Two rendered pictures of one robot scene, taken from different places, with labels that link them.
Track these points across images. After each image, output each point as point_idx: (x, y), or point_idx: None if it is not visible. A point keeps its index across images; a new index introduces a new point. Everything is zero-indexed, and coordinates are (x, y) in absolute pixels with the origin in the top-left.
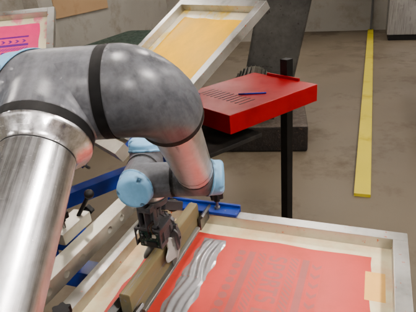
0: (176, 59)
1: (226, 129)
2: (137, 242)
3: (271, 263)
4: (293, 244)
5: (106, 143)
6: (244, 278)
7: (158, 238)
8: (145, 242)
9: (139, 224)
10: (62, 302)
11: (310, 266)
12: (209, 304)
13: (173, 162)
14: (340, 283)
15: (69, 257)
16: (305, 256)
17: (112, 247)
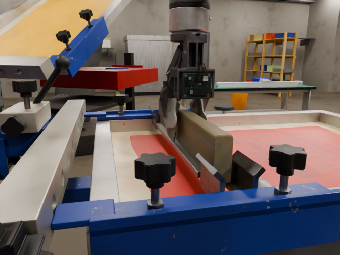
0: (61, 16)
1: (112, 85)
2: (177, 94)
3: (262, 137)
4: (257, 128)
5: (18, 61)
6: (259, 146)
7: (210, 81)
8: (191, 92)
9: (187, 61)
10: (144, 153)
11: (291, 134)
12: (263, 165)
13: None
14: (327, 136)
15: (61, 137)
16: (278, 131)
17: (94, 144)
